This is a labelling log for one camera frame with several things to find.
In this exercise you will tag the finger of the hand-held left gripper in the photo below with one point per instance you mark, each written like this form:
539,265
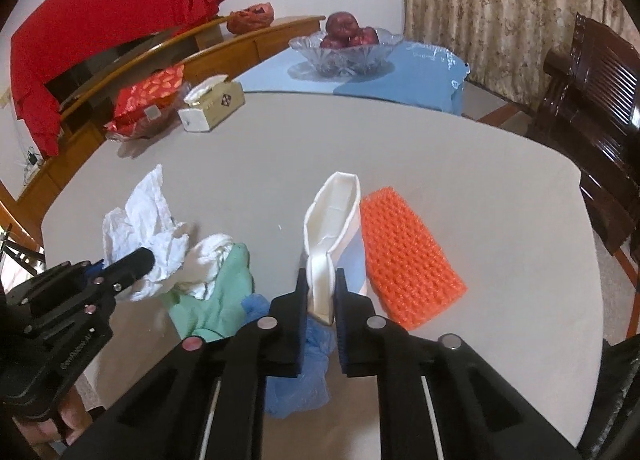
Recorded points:
132,264

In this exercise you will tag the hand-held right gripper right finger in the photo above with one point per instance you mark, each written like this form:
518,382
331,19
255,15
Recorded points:
357,340

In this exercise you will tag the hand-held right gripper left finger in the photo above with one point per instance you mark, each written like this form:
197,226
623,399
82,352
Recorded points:
290,340

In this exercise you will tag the white tissue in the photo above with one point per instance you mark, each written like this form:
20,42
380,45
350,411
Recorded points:
145,220

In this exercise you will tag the white and blue medicine box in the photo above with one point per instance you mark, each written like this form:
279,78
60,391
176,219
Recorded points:
332,240

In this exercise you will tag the person's left hand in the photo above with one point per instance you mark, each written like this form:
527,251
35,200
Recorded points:
75,415

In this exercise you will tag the thin bluish plastic bag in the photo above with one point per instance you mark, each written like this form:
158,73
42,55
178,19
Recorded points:
300,390

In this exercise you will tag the green cloth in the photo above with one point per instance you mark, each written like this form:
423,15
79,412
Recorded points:
220,305

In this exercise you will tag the large orange foam net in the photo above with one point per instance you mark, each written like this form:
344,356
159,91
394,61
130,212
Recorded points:
405,260

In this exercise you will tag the black metal stand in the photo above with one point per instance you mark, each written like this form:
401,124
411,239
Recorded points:
20,252

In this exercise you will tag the glass candy dish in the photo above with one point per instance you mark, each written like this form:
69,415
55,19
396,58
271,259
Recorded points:
125,135

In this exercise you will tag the power strip with plugs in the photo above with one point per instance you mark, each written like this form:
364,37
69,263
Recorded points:
32,158

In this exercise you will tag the red printed packet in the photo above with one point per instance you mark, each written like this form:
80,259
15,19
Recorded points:
135,113
162,80

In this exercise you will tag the tissue box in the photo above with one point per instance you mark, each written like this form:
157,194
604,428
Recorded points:
220,105

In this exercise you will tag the black television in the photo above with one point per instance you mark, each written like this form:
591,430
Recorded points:
85,75

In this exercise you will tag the red cloth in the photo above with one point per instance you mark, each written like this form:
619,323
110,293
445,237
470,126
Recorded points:
100,0

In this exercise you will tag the light blue table cloth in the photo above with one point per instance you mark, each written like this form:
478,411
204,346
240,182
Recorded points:
415,75

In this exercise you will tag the wooden television cabinet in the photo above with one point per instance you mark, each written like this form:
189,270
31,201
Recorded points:
280,35

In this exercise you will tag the red plastic bag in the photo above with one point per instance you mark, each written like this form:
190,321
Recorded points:
250,18

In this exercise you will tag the glass fruit bowl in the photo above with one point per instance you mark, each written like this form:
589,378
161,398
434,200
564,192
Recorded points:
345,60

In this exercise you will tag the red apple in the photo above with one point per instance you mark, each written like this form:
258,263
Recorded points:
368,35
341,24
332,42

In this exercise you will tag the dark wooden armchair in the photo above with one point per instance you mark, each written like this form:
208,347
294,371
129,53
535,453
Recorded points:
590,105

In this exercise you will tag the patterned beige curtain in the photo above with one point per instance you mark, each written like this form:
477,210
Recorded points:
500,5

